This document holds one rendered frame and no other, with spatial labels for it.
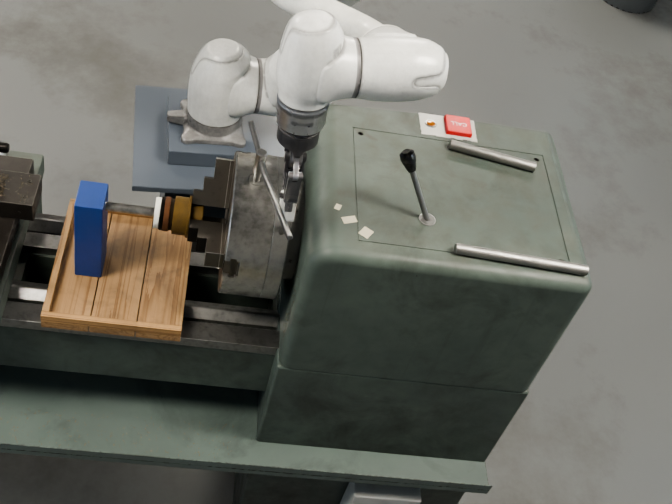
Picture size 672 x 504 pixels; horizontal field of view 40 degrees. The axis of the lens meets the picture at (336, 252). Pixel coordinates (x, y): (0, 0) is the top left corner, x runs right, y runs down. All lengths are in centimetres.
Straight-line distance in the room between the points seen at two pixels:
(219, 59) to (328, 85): 100
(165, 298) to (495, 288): 75
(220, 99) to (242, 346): 75
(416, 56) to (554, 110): 309
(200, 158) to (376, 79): 115
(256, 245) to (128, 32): 262
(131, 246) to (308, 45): 90
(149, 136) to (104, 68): 148
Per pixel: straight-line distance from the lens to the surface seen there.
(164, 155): 265
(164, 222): 199
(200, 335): 209
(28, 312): 212
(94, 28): 439
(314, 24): 149
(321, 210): 186
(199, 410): 236
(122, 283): 214
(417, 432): 231
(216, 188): 200
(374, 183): 194
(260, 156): 184
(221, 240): 194
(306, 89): 152
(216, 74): 249
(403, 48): 155
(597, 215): 414
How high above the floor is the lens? 254
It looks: 46 degrees down
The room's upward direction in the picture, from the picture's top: 17 degrees clockwise
